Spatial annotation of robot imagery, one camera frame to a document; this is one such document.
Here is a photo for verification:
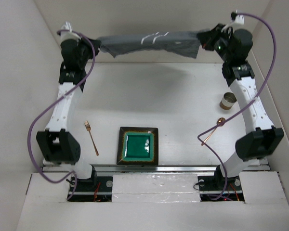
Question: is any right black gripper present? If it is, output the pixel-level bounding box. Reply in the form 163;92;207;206
198;24;233;63

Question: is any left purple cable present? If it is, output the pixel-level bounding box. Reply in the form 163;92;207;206
26;29;97;200

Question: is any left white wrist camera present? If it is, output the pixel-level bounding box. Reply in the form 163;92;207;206
57;21;80;42

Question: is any aluminium rail at table front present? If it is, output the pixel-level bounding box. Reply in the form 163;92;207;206
42;164;271;172

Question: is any green square ceramic plate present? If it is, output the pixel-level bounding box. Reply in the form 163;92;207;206
117;127;159;166

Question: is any metal cup with cork base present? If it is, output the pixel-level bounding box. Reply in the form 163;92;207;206
219;92;237;110

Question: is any purple cable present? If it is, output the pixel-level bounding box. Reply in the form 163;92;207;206
197;13;276;201
26;29;97;200

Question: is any grey striped cloth napkin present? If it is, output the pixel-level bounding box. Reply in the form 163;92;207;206
98;31;200;59

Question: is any copper spoon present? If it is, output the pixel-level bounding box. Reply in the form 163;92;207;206
201;117;226;146

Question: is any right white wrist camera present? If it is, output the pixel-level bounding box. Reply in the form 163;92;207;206
221;10;244;32

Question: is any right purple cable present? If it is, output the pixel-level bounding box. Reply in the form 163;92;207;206
197;13;276;201

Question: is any copper fork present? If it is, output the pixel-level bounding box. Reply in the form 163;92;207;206
84;120;99;156

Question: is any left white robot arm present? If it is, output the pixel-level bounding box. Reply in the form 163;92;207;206
36;38;101;191

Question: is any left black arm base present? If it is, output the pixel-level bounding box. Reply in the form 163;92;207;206
66;167;113;203

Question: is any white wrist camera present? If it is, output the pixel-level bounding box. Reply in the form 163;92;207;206
57;21;80;42
221;10;244;32

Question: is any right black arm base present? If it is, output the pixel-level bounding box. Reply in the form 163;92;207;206
193;167;245;202

